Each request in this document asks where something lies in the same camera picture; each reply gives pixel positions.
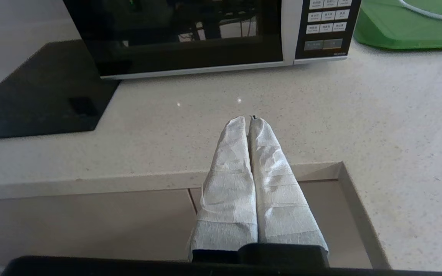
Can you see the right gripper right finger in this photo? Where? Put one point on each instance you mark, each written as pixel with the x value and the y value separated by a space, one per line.
pixel 278 199

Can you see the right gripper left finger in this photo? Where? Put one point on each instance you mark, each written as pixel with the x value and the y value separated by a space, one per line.
pixel 228 191

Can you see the silver black microwave oven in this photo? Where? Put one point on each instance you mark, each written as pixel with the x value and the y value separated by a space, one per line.
pixel 328 53

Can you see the black induction cooktop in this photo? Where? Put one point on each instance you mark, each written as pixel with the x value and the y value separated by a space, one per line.
pixel 33 96

